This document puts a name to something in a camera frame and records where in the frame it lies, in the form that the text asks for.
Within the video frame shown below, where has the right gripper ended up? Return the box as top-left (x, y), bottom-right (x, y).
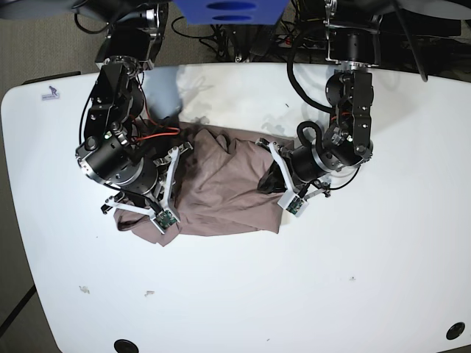
top-left (101, 142), bottom-right (194, 219)

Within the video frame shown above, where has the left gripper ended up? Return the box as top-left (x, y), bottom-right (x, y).
top-left (257, 138), bottom-right (331, 199)

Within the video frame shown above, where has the mauve T-shirt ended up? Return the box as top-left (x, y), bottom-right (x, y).
top-left (113, 123), bottom-right (293, 246)

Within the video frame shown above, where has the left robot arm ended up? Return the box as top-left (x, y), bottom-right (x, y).
top-left (258, 1), bottom-right (470, 199)

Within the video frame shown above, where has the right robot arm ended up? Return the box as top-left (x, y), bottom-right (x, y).
top-left (1, 1), bottom-right (185, 227)

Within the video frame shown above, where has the small paper scrap left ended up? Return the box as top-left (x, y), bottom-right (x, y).
top-left (79, 286), bottom-right (90, 294)

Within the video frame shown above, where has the small white sticker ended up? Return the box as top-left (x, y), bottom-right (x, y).
top-left (41, 85), bottom-right (60, 101)

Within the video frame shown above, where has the black table grommet left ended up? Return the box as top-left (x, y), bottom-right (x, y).
top-left (113, 339), bottom-right (139, 353)

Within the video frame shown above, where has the black table grommet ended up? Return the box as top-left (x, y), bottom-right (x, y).
top-left (113, 339), bottom-right (139, 353)
top-left (446, 322), bottom-right (466, 340)

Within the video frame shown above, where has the black table grommet right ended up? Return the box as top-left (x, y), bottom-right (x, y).
top-left (446, 322), bottom-right (466, 340)

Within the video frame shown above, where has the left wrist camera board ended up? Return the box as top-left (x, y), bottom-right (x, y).
top-left (277, 190), bottom-right (308, 218)

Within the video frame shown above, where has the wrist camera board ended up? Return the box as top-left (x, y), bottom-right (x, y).
top-left (277, 190), bottom-right (308, 218)
top-left (149, 209), bottom-right (180, 235)

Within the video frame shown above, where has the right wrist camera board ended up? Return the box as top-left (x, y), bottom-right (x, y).
top-left (149, 209), bottom-right (180, 235)

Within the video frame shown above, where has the blue plastic mount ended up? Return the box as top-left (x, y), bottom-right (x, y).
top-left (174, 0), bottom-right (289, 25)

